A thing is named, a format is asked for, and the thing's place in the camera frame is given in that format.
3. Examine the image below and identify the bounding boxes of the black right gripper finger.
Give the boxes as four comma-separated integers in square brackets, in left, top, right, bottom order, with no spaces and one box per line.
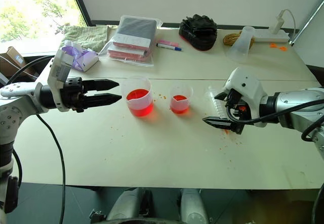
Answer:
[214,91,230,102]
[202,116,233,131]

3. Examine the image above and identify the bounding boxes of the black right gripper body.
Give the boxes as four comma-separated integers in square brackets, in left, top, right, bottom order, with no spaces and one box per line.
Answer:
[224,88,252,136]

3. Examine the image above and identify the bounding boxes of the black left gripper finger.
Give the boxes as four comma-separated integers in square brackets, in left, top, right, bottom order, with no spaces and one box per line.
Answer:
[82,78,120,92]
[84,93,123,109]

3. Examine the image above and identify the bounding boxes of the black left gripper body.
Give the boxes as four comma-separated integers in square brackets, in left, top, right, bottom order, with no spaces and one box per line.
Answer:
[60,77,86,113]

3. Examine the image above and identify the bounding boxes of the clear tipped plastic cup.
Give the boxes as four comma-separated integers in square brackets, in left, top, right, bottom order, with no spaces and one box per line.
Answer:
[207,85,229,120]

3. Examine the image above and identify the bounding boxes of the large cup red liquid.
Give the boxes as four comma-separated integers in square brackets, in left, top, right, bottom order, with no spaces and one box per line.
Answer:
[120,75,155,118]

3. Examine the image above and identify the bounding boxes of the small cup red liquid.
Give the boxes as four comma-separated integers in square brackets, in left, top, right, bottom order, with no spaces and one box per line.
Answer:
[169,84,194,115]

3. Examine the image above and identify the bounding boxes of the purple tissue pack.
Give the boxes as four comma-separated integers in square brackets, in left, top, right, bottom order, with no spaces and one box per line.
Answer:
[61,39,100,73]

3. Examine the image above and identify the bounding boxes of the clear plastic zip bag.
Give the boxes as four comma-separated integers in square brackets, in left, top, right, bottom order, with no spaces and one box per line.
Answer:
[98,15,163,68]

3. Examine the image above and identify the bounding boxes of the pink book stack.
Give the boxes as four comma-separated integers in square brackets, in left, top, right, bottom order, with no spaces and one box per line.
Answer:
[107,42,150,63]

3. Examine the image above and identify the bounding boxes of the green folded towel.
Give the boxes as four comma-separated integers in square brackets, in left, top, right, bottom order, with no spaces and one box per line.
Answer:
[59,24,117,54]

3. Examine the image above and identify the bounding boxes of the empty clear plastic beaker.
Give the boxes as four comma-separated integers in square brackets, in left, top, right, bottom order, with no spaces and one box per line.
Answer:
[225,26,257,63]

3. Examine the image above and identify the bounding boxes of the grey and white notebook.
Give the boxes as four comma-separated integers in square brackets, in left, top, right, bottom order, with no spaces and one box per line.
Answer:
[112,17,157,50]

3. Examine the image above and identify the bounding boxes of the black gloves pile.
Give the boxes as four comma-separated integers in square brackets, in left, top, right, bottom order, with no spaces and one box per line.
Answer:
[178,14,219,52]

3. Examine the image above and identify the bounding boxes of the brown cardboard box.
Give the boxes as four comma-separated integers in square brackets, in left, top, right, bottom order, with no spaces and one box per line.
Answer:
[0,46,39,78]

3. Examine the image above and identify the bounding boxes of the white marker blue cap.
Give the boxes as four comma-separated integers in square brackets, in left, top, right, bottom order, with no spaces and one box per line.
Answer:
[156,42,183,51]

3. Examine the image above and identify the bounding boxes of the white power strip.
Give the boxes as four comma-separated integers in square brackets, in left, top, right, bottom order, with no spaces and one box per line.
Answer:
[252,29,290,43]

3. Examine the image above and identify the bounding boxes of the pink marker pen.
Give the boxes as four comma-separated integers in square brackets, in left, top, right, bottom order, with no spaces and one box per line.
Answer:
[157,39,179,47]

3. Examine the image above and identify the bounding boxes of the grey rounded robot leg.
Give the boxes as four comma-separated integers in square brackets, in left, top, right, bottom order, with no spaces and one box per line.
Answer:
[105,187,153,221]
[179,188,210,224]

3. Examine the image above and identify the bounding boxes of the silver metal pole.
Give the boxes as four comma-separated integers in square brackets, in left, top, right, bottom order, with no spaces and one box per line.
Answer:
[289,2,324,47]

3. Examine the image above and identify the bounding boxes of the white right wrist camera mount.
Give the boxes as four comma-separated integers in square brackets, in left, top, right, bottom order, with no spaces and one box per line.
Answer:
[222,67,269,128]

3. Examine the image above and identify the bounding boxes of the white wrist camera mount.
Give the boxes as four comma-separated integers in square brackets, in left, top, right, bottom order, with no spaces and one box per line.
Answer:
[222,67,269,128]
[47,49,77,112]

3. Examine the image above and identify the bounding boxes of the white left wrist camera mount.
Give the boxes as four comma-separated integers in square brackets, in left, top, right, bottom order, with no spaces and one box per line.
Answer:
[47,49,77,112]

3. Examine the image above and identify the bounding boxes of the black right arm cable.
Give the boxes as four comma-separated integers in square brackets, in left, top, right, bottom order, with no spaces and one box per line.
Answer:
[226,98,324,142]

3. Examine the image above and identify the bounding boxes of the tan coiled rope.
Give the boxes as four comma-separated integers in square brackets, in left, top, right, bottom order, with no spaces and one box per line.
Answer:
[222,30,255,48]

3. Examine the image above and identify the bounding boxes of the black window frame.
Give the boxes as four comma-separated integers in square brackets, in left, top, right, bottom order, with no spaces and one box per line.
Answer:
[67,0,92,26]

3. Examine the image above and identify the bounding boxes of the white plug adapter with cable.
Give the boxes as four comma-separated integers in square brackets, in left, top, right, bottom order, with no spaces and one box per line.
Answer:
[271,9,297,34]

